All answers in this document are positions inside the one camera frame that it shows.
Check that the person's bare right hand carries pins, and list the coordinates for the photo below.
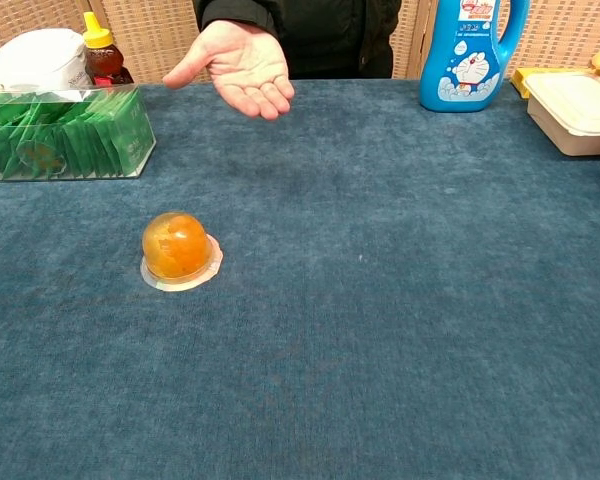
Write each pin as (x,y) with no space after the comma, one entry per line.
(245,70)

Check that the orange jelly cup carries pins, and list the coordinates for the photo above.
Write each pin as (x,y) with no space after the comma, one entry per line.
(177,247)

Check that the person's black jacket torso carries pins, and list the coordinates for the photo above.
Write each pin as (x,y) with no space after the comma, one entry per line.
(340,37)

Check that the woven rattan folding screen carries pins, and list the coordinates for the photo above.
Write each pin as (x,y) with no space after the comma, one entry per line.
(155,35)

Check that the honey bottle yellow cap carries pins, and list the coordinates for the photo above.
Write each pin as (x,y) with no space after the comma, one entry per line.
(104,60)

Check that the clear box green sachets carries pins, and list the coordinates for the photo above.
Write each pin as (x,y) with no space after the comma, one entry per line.
(65,137)

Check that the blue detergent pump bottle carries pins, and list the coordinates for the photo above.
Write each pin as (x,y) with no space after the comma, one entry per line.
(462,65)

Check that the blue tablecloth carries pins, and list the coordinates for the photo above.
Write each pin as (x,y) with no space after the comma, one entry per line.
(355,300)

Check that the beige lidded lunch box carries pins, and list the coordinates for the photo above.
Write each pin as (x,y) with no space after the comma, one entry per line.
(575,115)

